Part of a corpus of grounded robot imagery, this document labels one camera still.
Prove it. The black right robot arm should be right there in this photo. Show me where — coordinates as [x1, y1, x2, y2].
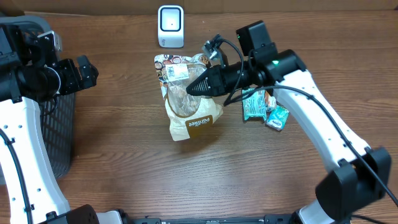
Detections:
[187, 21, 392, 223]

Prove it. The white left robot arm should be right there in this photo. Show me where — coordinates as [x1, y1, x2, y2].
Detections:
[1, 24, 123, 224]

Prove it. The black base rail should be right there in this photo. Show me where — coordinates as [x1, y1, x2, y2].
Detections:
[127, 212, 302, 224]

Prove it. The brown pastry bag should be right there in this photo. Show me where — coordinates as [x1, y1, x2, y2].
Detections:
[154, 54, 223, 141]

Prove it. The orange tissue pack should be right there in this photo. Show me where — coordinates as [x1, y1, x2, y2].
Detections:
[264, 91, 277, 113]

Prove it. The white barcode scanner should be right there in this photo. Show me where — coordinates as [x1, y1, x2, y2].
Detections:
[157, 5, 184, 49]

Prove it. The grey plastic mesh basket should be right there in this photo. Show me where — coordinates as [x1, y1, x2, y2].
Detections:
[1, 16, 76, 178]

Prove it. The small teal tissue pack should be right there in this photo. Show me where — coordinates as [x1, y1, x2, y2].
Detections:
[266, 105, 289, 131]

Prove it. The teal wet wipes pack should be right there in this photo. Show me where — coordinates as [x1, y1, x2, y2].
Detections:
[242, 90, 267, 122]

